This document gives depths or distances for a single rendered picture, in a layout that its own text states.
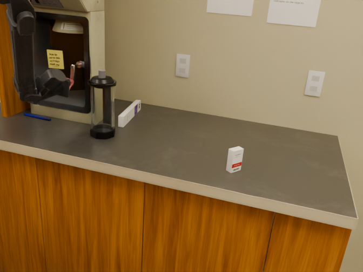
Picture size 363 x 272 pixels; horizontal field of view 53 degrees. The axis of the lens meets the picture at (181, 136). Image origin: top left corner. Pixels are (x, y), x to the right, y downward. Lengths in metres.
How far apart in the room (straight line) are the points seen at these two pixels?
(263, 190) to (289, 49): 0.77
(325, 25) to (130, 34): 0.93
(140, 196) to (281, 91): 0.86
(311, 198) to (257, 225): 0.19
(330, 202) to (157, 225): 0.60
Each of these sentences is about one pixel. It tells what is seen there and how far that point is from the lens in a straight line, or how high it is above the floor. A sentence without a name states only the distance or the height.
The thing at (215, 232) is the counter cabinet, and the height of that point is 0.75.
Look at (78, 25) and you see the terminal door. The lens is 1.54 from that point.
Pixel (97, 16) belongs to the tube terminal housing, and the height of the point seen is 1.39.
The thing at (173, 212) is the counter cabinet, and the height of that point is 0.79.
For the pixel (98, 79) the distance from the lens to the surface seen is 1.42.
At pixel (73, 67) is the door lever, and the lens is 1.52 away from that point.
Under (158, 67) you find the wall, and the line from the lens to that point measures 1.89.
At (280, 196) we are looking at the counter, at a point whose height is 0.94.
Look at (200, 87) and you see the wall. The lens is 1.84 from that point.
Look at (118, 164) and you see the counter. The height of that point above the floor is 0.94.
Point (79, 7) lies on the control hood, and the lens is 1.50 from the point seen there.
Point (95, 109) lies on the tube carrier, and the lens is 1.44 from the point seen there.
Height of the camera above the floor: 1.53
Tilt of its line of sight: 22 degrees down
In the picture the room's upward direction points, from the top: 4 degrees clockwise
